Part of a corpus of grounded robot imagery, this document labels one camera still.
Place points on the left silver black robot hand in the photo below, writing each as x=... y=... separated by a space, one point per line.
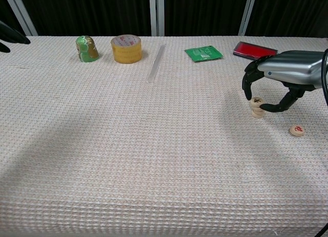
x=11 y=34

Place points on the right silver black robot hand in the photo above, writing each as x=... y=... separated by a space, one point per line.
x=292 y=66

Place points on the black-character wooden chess piece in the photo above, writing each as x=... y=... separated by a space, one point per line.
x=256 y=101

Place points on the red-character wooden chess piece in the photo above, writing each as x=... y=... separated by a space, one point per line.
x=297 y=130

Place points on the red ink stamp pad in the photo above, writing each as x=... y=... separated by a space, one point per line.
x=251 y=50

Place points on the green wrapped small jar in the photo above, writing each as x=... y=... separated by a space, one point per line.
x=87 y=50

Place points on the green foil packet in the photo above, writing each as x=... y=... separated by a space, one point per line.
x=203 y=54

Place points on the yellow packing tape roll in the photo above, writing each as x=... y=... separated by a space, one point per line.
x=126 y=55

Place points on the clear plastic tube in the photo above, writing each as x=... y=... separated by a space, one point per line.
x=156 y=64

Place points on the beige woven tablecloth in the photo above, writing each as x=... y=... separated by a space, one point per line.
x=153 y=145

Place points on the white frame post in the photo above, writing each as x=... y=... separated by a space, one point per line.
x=156 y=14
x=246 y=14
x=21 y=14

